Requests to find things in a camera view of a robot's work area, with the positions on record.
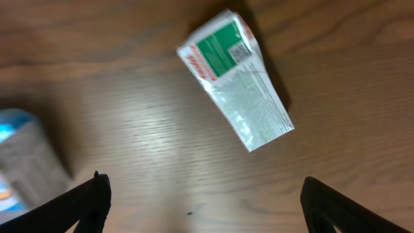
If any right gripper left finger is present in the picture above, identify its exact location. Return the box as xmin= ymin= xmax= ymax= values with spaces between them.
xmin=1 ymin=172 xmax=111 ymax=233

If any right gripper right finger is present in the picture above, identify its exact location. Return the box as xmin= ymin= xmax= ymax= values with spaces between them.
xmin=300 ymin=177 xmax=407 ymax=233

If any blue white drink mix box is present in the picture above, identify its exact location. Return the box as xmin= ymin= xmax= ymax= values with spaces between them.
xmin=1 ymin=124 xmax=27 ymax=212

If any white green medicine packet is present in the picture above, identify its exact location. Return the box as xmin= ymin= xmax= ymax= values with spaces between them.
xmin=177 ymin=10 xmax=295 ymax=151

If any clear plastic container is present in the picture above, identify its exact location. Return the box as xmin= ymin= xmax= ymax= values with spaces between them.
xmin=1 ymin=109 xmax=71 ymax=223

